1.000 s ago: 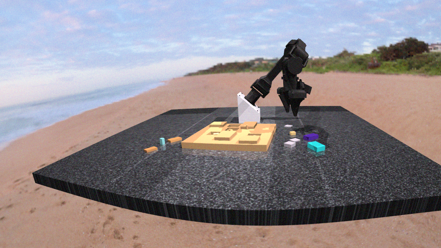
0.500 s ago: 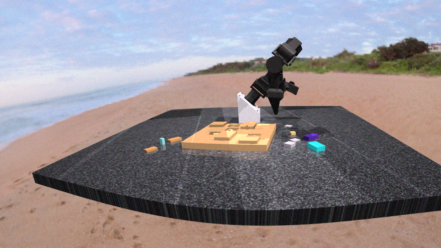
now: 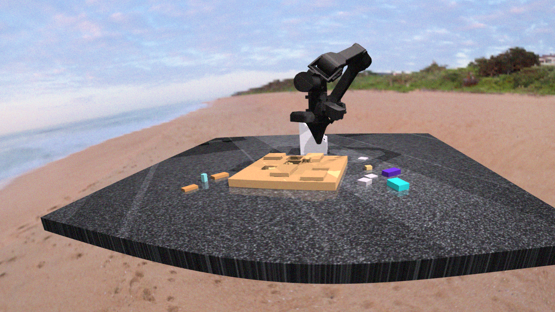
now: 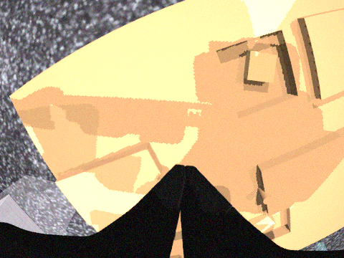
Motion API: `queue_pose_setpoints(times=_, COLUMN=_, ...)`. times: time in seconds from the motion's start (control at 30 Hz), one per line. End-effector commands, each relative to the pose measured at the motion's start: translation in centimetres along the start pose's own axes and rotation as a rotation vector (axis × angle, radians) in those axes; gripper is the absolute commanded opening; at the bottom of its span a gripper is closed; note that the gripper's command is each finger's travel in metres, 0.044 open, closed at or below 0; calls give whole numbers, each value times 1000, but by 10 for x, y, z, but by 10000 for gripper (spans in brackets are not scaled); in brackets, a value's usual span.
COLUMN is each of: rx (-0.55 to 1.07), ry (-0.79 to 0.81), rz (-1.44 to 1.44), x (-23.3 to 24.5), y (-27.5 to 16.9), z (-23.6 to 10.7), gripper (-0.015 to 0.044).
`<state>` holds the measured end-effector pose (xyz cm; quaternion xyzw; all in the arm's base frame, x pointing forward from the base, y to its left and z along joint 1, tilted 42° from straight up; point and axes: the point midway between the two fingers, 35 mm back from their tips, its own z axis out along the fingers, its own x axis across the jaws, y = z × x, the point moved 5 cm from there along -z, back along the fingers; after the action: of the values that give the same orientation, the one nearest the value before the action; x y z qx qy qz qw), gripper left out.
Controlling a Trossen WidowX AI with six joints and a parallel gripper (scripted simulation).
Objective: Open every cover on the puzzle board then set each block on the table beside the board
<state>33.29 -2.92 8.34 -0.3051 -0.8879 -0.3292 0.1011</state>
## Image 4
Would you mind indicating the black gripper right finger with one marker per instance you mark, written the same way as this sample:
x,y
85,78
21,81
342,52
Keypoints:
x,y
212,228

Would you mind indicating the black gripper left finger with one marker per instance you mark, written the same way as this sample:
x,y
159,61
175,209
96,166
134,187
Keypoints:
x,y
146,231

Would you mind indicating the tan block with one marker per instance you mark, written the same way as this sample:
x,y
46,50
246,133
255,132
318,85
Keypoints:
x,y
263,222
259,66

